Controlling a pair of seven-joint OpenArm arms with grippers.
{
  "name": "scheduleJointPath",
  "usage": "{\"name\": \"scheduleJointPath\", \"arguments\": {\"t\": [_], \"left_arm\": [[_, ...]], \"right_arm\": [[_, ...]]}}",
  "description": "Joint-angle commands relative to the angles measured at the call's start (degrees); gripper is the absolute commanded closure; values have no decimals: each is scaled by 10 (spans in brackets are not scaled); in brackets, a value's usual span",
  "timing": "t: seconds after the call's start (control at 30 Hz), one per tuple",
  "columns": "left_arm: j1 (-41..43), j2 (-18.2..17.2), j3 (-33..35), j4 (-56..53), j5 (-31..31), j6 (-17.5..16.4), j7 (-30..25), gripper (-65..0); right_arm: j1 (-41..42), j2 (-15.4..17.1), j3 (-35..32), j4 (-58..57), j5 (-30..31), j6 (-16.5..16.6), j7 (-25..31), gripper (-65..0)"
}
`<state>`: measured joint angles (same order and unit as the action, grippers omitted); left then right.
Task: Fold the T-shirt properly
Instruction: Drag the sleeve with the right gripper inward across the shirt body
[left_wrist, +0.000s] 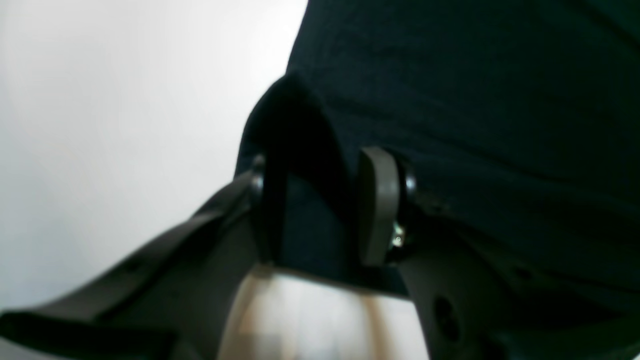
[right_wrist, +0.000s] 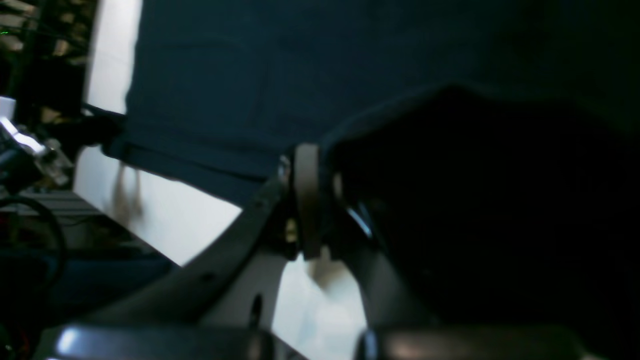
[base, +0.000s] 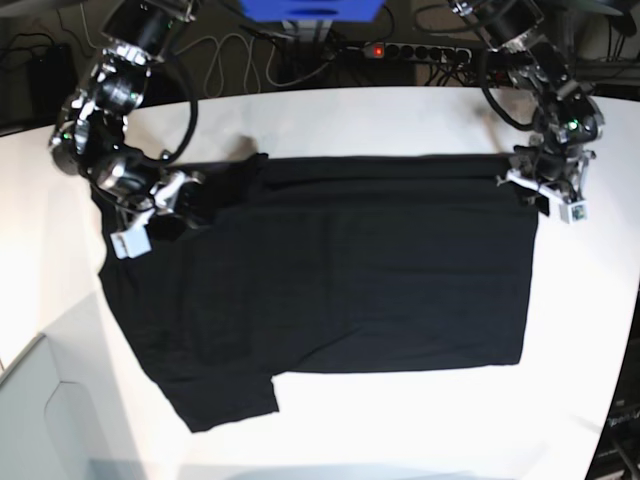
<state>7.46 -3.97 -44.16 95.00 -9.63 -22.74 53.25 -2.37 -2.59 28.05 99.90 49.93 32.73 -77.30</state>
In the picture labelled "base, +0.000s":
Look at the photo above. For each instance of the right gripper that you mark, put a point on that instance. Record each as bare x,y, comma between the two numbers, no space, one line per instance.
178,194

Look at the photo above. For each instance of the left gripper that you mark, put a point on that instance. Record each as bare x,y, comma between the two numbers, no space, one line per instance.
554,178

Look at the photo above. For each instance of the black T-shirt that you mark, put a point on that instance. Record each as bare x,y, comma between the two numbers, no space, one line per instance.
332,266

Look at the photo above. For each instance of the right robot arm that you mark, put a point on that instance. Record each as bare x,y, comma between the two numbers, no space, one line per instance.
89,135

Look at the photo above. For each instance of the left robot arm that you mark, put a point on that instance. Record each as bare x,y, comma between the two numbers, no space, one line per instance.
565,120

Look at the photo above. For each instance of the blue box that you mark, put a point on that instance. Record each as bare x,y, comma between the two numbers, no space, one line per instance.
334,10

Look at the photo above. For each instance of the black power strip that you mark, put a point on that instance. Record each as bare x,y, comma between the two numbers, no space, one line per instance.
420,53

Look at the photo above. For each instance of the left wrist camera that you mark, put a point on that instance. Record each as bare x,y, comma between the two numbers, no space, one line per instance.
573,212

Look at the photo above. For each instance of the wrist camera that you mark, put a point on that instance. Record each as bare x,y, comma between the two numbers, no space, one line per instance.
573,212
130,244

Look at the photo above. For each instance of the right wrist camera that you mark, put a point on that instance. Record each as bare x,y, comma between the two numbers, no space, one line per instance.
130,244

